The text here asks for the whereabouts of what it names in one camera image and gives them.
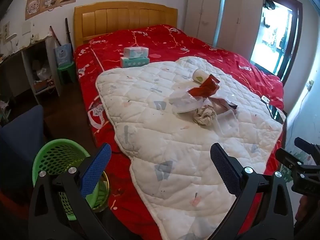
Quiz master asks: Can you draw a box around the white blue tissue pack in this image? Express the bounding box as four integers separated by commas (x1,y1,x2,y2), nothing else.
124,47,149,58

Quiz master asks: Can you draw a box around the white quilted blanket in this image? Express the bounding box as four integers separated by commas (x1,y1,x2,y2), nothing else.
96,56,287,240

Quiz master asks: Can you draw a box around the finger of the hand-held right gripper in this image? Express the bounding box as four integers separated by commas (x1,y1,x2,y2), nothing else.
276,148,304,167
294,137,320,153

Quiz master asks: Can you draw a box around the white wardrobe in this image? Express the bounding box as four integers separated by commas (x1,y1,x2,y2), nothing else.
184,0,265,62

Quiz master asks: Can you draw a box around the clear plastic tray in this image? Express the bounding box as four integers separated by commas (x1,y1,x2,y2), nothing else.
216,110,239,137

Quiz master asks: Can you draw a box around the person's right forearm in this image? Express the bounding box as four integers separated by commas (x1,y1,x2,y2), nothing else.
295,195,320,230

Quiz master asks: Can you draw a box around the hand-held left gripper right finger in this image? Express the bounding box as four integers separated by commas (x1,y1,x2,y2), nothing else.
200,142,294,240

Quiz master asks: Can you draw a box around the white cable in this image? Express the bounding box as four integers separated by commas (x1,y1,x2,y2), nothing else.
287,90,310,130

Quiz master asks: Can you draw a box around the green plastic stool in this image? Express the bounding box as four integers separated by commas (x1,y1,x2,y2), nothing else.
57,61,77,85

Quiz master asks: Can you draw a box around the clear plastic cup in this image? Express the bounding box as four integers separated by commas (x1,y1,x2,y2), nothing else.
169,90,213,114

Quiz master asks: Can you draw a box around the red snack wrapper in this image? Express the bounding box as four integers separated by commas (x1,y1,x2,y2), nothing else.
188,74,220,98

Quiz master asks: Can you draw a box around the red printed blanket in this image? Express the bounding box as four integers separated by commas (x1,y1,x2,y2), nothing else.
74,24,285,240

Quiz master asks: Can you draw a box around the white desk shelf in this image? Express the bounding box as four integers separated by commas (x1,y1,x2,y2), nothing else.
0,36,62,105

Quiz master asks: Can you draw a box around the teal tissue pack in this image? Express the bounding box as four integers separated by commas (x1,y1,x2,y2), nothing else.
120,56,150,68

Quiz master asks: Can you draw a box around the crumpled paper ball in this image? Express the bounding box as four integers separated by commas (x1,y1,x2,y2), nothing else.
193,105,217,127

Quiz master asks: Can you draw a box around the green plastic basket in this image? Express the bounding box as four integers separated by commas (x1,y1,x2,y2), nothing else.
32,139,110,222

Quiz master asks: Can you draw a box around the glass balcony door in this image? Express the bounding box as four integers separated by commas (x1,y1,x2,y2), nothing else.
250,0,303,82

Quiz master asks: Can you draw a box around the blue paper bag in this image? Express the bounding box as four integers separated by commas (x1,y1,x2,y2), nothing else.
54,44,73,67

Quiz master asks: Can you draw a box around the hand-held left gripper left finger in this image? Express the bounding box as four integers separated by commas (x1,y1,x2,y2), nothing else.
28,143,130,240

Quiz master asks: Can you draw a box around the dark long stick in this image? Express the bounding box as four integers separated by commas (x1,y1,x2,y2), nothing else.
65,18,73,49

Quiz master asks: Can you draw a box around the black phone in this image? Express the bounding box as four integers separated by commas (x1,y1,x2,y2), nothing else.
265,104,285,125

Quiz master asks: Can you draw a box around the wooden headboard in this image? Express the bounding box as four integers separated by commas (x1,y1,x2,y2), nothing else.
74,1,178,53

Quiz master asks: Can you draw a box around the white paper cup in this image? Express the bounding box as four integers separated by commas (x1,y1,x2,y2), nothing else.
192,68,213,84

